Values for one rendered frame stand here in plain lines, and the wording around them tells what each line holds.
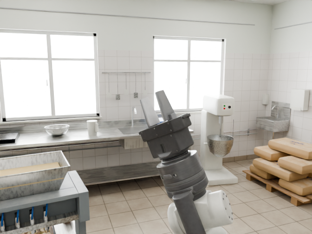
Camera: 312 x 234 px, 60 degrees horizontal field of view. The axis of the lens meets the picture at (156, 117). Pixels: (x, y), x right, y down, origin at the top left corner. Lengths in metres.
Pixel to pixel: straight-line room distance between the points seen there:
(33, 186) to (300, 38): 4.76
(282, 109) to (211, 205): 5.02
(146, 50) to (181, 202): 4.14
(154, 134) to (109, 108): 3.92
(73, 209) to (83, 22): 3.30
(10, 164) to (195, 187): 1.27
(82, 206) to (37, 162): 0.38
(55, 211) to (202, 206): 1.11
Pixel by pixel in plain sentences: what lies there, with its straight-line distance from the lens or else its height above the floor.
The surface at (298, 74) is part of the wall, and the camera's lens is 5.31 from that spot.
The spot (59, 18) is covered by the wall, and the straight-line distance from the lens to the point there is 4.41.
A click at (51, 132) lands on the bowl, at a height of 0.95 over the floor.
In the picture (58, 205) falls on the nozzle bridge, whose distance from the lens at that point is 1.55.
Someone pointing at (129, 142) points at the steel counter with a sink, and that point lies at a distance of 3.97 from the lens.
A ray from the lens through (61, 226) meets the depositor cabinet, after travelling 1.88.
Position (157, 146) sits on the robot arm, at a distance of 0.55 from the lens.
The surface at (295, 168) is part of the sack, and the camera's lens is 4.12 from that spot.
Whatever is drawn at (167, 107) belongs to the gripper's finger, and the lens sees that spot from 0.53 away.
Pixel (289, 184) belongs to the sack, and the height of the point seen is 0.22.
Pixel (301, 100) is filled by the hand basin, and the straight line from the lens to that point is 5.10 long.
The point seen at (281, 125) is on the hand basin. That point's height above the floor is 0.82.
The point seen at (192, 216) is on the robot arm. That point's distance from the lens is 0.52.
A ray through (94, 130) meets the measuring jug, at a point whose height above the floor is 0.95.
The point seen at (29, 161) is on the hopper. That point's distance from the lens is 1.66.
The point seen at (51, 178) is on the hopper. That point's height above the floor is 1.26.
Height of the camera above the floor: 1.78
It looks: 10 degrees down
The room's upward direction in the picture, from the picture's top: straight up
